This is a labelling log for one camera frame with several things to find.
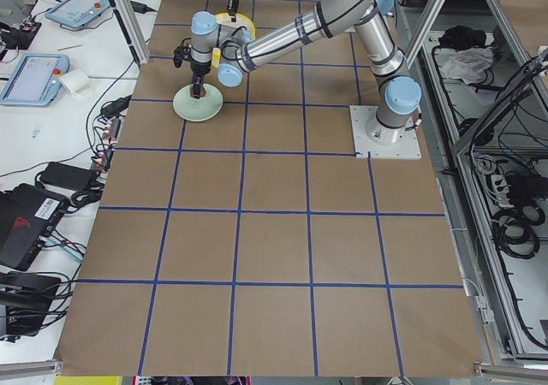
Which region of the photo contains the brown bun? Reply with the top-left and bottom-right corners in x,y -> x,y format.
190,84 -> 207,99

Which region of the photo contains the yellow bamboo steamer layer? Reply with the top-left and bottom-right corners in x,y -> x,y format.
215,12 -> 256,41

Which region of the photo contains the light green round plate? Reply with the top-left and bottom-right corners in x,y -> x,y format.
173,84 -> 223,122

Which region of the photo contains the blue teach pendant far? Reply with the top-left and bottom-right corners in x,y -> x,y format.
45,0 -> 110,30

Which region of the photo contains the blue teach pendant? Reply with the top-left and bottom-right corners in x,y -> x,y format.
1,53 -> 70,107
45,0 -> 110,30

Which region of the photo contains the blue teach pendant near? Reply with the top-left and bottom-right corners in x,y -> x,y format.
1,53 -> 70,107

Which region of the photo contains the black power brick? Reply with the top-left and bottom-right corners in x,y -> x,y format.
35,162 -> 98,191

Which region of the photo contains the black laptop computer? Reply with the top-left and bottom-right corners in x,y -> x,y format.
1,183 -> 69,271

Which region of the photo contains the black cloth bundle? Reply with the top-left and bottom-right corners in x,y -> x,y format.
438,25 -> 486,50

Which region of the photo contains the crumpled white cloth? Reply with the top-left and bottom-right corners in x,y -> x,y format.
440,48 -> 494,85

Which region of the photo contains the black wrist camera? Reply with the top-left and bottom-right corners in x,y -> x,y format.
173,38 -> 191,68

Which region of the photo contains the aluminium frame post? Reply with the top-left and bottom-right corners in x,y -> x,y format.
108,0 -> 150,67

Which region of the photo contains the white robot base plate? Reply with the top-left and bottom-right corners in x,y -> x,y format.
349,105 -> 421,160

